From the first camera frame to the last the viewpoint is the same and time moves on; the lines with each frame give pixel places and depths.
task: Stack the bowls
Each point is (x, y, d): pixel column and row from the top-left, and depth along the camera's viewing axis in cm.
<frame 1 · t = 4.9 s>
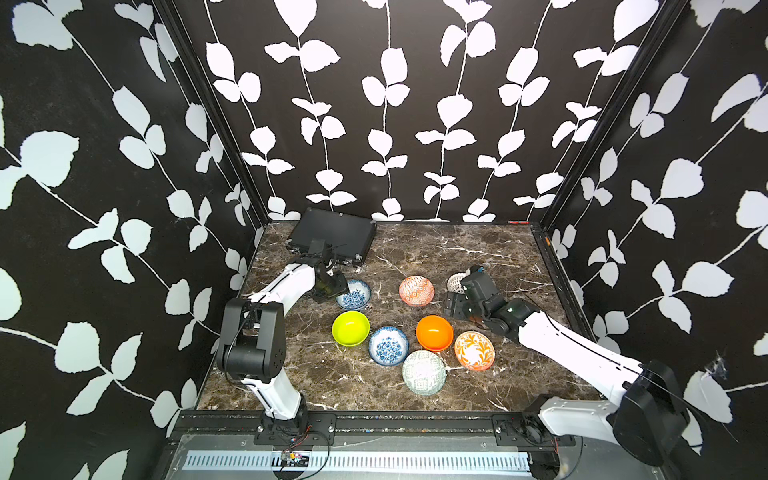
left hand: (343, 286, 93), fingers open
right hand: (451, 298, 84), fingers open
black hard carrying case: (348, 237, 114), point 4 cm above the table
blue floral bowl far: (358, 297, 100), on the table
red patterned bowl: (416, 291, 101), point 2 cm above the table
lime green bowl: (351, 328, 91), point 3 cm above the table
blue floral bowl near: (388, 346, 90), on the table
orange plastic bowl: (434, 333, 89), point 4 cm above the table
orange leaf patterned bowl: (475, 350, 88), point 2 cm above the table
pale green patterned bowl: (424, 372, 84), on the table

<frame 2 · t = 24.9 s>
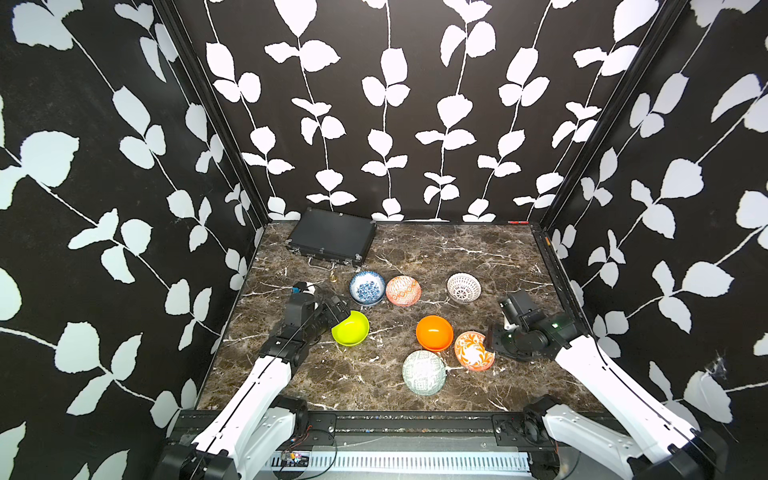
left hand: (342, 301, 83), fingers open
right hand: (486, 339, 78), fingers open
blue floral bowl far: (367, 287, 100), point 3 cm above the table
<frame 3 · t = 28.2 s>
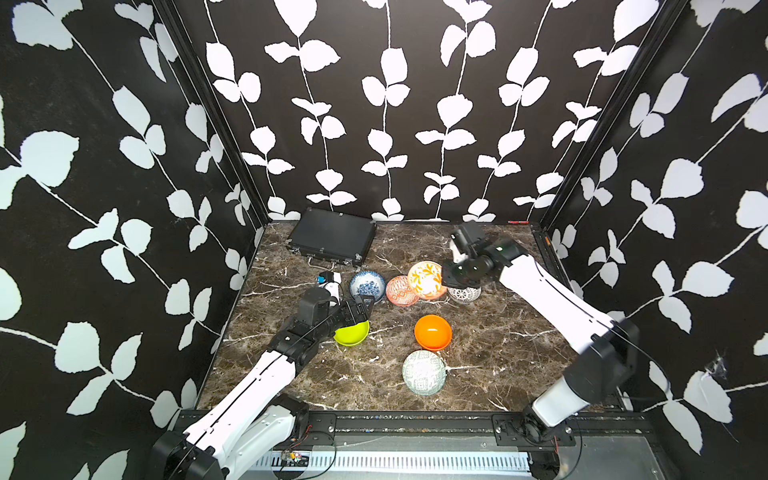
left hand: (365, 298, 79), fingers open
right hand: (438, 274, 81), fingers closed
orange leaf patterned bowl: (425, 279, 86), point 16 cm above the table
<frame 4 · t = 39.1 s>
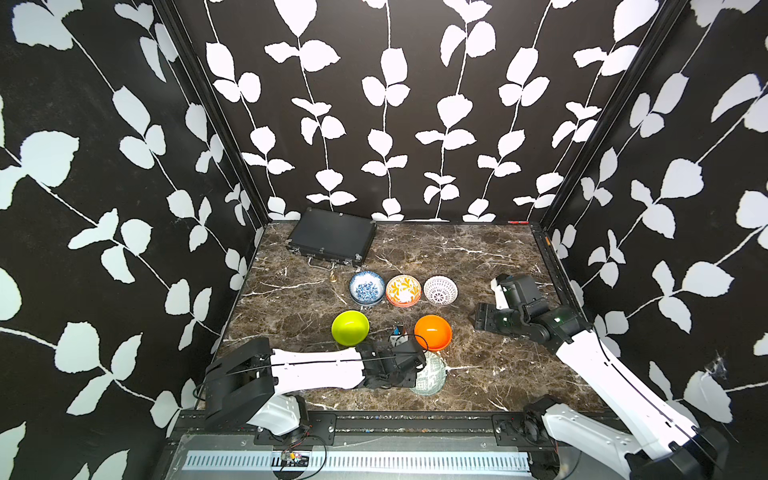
left hand: (416, 372, 79), fingers open
right hand: (474, 312, 78), fingers open
orange leaf patterned bowl: (403, 291, 100), point 3 cm above the table
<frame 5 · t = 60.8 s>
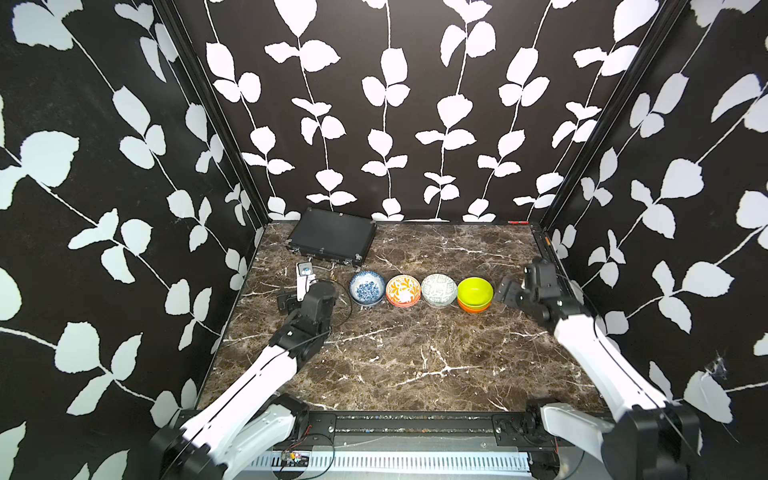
left hand: (305, 281, 79), fingers open
right hand: (510, 285, 85), fingers open
lime green bowl: (476, 292, 96), point 6 cm above the table
orange plastic bowl: (471, 310, 94), point 4 cm above the table
pale green patterned bowl: (439, 289, 100), point 3 cm above the table
